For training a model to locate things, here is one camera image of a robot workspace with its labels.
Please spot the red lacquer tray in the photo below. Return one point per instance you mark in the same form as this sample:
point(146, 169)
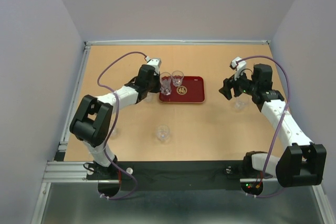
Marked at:
point(192, 91)

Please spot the white round knob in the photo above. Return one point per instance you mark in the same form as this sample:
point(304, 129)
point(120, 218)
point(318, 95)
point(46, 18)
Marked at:
point(129, 171)

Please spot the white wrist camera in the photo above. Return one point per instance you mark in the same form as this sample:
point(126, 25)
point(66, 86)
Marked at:
point(154, 62)
point(239, 65)

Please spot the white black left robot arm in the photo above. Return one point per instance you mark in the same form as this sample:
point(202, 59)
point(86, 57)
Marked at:
point(91, 121)

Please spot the metal front plate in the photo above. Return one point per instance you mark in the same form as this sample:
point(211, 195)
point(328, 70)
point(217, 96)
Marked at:
point(80, 203)

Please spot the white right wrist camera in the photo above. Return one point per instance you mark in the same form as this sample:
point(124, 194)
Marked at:
point(239, 65)

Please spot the black base cloth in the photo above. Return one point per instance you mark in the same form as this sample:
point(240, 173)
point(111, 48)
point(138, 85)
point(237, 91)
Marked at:
point(172, 175)

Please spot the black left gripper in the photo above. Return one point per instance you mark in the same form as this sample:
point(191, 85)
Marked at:
point(156, 76)

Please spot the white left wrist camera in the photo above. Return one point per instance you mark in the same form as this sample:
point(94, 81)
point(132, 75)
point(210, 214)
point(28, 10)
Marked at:
point(154, 62)

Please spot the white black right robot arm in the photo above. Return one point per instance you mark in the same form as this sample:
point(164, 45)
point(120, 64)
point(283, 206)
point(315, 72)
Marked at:
point(303, 161)

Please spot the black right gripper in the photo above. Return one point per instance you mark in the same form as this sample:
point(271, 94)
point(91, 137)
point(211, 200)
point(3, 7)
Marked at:
point(228, 84)

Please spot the clear faceted glass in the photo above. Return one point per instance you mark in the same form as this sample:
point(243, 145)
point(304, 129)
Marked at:
point(149, 97)
point(165, 85)
point(177, 78)
point(162, 133)
point(165, 75)
point(241, 103)
point(113, 132)

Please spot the aluminium table frame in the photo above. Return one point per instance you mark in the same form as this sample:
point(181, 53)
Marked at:
point(198, 132)

